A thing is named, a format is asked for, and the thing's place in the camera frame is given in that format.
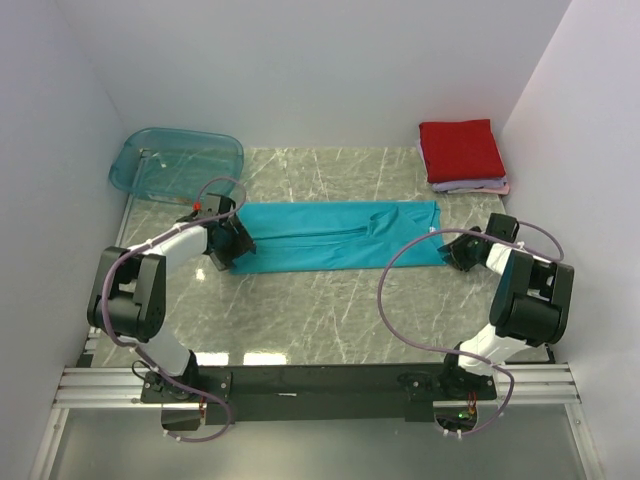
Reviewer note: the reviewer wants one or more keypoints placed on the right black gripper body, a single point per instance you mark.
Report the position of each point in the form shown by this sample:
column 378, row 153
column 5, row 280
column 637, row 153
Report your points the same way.
column 463, row 251

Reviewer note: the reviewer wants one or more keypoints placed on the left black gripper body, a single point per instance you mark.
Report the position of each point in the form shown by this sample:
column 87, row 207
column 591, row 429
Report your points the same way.
column 236, row 243

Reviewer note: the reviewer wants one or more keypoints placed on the teal t-shirt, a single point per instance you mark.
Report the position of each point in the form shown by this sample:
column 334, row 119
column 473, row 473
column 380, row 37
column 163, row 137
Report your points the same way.
column 326, row 236

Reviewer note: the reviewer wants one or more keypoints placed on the teal transparent plastic basin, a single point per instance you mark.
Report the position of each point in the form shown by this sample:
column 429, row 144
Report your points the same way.
column 173, row 166

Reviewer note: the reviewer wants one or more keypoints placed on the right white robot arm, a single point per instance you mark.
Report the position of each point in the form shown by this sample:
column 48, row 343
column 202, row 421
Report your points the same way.
column 530, row 307

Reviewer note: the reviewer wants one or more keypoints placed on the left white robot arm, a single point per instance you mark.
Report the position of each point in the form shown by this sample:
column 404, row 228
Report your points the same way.
column 128, row 299

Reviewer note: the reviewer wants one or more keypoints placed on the folded pink t-shirt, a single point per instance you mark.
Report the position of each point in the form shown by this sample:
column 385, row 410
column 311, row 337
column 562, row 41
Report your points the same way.
column 501, row 191

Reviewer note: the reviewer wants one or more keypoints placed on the folded lavender t-shirt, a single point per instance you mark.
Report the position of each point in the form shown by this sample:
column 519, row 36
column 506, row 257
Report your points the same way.
column 452, row 186

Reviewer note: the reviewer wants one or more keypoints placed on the folded red t-shirt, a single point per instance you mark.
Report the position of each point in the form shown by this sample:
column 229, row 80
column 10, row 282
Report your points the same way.
column 471, row 132

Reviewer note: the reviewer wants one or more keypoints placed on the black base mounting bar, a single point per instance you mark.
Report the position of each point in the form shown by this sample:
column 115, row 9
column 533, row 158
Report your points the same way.
column 338, row 392

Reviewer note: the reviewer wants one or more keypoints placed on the aluminium rail frame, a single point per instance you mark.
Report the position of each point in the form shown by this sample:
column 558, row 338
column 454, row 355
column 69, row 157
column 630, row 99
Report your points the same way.
column 117, row 388

